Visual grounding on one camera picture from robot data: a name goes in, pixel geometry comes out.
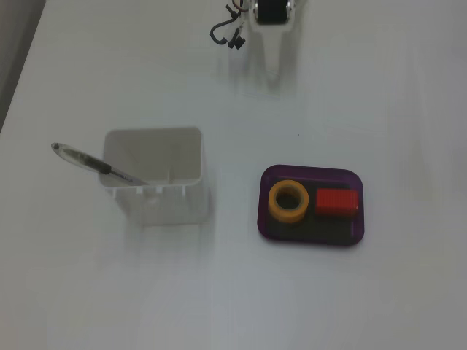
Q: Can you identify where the yellow tape roll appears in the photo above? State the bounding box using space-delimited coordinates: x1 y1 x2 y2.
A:
268 179 310 223

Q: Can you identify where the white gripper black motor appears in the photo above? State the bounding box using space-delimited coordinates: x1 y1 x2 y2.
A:
250 0 295 89

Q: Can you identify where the purple metal tray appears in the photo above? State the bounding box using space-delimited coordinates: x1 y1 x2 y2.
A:
256 164 367 250

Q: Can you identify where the black ballpoint pen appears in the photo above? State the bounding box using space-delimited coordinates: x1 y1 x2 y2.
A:
50 141 150 186

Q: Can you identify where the white plastic container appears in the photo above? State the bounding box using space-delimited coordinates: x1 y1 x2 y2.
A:
99 126 209 228

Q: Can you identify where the red cube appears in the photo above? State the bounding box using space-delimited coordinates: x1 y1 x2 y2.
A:
314 187 359 217

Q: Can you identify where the black cable loop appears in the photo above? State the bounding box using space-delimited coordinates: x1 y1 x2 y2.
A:
209 2 246 50

